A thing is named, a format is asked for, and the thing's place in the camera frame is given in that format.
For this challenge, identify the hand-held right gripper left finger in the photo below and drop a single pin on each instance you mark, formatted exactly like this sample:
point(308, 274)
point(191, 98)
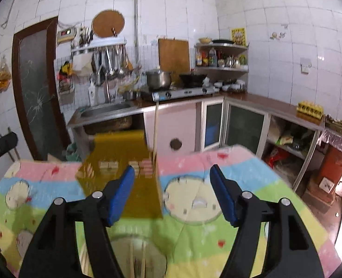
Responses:
point(120, 197)

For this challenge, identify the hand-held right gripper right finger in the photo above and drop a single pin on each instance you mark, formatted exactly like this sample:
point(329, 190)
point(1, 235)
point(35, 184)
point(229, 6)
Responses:
point(224, 199)

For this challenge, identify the yellow perforated utensil holder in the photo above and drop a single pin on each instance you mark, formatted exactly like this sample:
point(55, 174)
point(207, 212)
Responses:
point(142, 197)

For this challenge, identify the bunch of wooden chopsticks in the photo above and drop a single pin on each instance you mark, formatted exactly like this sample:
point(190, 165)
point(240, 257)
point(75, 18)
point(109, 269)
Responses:
point(137, 260)

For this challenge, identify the long wooden chopstick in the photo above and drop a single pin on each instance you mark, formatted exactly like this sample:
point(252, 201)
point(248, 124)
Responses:
point(155, 127)

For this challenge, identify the printed pastel blanket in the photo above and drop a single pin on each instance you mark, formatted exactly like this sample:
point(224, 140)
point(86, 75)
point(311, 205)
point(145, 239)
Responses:
point(188, 237)

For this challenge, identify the green plastic bag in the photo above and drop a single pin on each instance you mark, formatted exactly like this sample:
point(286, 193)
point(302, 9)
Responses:
point(73, 152)

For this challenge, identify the brown frosted glass door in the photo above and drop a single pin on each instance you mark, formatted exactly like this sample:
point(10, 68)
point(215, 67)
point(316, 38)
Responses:
point(35, 92)

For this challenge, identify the hanging plastic bags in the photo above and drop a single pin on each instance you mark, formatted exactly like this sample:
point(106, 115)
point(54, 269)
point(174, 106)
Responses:
point(2, 75)

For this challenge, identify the steel kitchen sink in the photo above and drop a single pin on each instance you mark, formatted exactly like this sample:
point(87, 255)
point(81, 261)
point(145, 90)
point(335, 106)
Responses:
point(107, 109)

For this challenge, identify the kitchen counter cabinet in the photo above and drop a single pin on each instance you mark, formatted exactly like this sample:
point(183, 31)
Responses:
point(182, 121)

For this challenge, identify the small steel cup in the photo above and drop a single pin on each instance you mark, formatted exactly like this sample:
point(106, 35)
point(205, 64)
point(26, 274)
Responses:
point(129, 95)

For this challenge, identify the group of small bowls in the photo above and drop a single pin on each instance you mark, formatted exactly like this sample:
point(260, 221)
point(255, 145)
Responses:
point(230, 86)

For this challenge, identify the steel gas stove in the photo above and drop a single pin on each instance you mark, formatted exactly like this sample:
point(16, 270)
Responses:
point(176, 93)

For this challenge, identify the white cloth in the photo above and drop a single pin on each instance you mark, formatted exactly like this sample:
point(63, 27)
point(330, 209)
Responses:
point(81, 63)

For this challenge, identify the steel pot with lid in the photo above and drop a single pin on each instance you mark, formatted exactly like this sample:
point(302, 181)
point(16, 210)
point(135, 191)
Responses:
point(158, 79)

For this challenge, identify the yellow egg carton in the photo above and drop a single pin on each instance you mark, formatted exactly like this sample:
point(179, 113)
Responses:
point(310, 110)

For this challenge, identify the black wok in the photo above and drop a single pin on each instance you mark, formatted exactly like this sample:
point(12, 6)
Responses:
point(192, 79)

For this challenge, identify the clear plastic table cover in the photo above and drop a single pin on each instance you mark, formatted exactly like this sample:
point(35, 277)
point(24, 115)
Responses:
point(337, 140)

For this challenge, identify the steel corner shelf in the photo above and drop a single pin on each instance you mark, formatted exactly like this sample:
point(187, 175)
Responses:
point(221, 69)

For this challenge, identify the row of hanging metal ladles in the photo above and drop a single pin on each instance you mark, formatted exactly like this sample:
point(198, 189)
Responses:
point(113, 63)

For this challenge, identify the beige box with red display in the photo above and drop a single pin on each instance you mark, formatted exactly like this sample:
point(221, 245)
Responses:
point(66, 34)

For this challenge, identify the row of condiment bottles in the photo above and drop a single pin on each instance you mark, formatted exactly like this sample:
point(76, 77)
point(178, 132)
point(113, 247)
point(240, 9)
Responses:
point(205, 59)

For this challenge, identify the rectangular wooden cutting board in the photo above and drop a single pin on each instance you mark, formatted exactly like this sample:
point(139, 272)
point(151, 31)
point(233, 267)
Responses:
point(174, 56)

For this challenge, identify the black flat pan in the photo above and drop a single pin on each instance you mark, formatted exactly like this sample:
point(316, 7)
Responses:
point(223, 41)

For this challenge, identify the beige bowl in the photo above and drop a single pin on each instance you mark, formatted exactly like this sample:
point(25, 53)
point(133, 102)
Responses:
point(205, 40)

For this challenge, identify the round wooden board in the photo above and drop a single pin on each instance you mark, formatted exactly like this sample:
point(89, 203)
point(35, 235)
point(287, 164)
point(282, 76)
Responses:
point(107, 23)

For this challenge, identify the steel wall utensil rack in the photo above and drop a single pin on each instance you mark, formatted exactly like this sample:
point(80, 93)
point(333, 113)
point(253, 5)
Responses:
point(98, 46)

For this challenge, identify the yellow wall poster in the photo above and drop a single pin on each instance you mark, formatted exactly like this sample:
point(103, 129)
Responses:
point(238, 36)

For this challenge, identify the small wall sticker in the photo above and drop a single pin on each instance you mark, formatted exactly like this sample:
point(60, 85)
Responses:
point(275, 34)

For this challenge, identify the grey wall pipe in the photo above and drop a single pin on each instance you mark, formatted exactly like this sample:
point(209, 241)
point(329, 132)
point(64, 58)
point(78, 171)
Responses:
point(136, 20)

